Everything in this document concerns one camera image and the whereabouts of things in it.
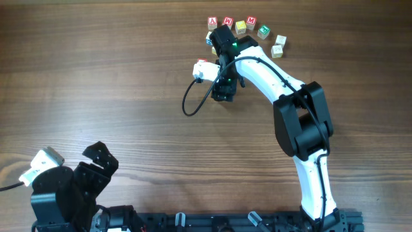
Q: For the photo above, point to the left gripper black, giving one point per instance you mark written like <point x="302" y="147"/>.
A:
<point x="99" y="179"/>

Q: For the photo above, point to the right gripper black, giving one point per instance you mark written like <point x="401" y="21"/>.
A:
<point x="221" y="92"/>

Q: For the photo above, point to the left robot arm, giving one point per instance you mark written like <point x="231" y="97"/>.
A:
<point x="65" y="199"/>

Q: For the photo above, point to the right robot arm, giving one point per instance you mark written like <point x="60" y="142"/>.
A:
<point x="302" y="121"/>

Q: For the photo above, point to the yellow sided block centre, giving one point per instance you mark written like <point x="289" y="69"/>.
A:
<point x="213" y="50"/>

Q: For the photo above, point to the yellow sided block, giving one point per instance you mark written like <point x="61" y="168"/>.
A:
<point x="276" y="51"/>
<point x="213" y="50"/>

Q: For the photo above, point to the blue sided block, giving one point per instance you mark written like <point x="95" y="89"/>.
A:
<point x="208" y="41"/>

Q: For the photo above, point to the yellow sided block right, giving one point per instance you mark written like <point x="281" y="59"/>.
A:
<point x="276" y="51"/>

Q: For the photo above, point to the yellow top block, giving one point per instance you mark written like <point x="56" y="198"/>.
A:
<point x="240" y="27"/>

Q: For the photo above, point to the green letter block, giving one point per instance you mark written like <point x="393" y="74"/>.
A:
<point x="263" y="32"/>

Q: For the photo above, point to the red M block tilted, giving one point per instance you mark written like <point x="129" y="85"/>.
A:
<point x="228" y="21"/>

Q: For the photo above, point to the red A block top-left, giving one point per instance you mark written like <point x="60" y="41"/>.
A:
<point x="212" y="23"/>

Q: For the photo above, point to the red M block right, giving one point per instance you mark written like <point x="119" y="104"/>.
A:
<point x="251" y="22"/>

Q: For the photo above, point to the plain block far right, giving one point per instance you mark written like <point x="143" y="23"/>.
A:
<point x="281" y="40"/>

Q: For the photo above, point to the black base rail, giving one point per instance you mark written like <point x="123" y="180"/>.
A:
<point x="225" y="222"/>

